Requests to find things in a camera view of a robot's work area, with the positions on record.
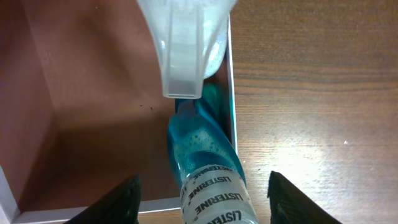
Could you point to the white square cardboard box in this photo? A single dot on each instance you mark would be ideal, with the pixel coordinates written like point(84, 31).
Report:
point(82, 108)

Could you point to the dark purple pump bottle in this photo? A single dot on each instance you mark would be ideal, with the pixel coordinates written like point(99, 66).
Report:
point(190, 38)

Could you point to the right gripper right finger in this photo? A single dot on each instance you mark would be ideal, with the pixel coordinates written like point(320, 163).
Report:
point(289, 205)

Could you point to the blue Listerine mouthwash bottle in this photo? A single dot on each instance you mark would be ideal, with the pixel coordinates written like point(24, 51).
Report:
point(206, 167)

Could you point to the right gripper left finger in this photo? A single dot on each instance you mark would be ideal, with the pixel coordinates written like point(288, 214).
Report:
point(118, 206)

